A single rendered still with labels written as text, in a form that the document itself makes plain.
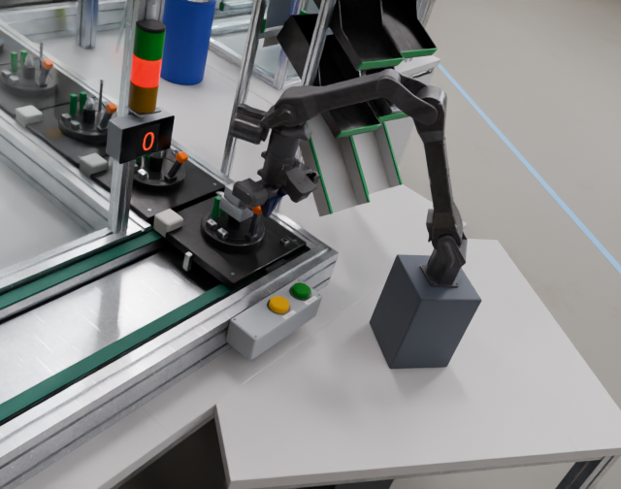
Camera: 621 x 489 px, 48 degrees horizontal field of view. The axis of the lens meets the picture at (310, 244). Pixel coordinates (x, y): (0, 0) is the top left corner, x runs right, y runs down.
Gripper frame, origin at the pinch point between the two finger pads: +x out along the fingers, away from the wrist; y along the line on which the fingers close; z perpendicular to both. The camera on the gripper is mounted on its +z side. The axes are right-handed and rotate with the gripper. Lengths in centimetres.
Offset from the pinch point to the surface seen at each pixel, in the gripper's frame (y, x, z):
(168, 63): 52, 16, -86
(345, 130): 24.1, -10.0, -1.1
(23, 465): -62, 19, 10
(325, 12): 19.0, -33.6, -10.5
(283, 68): 85, 15, -65
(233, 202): -2.4, 3.3, -7.2
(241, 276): -9.1, 12.6, 3.7
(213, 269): -12.1, 12.7, -1.1
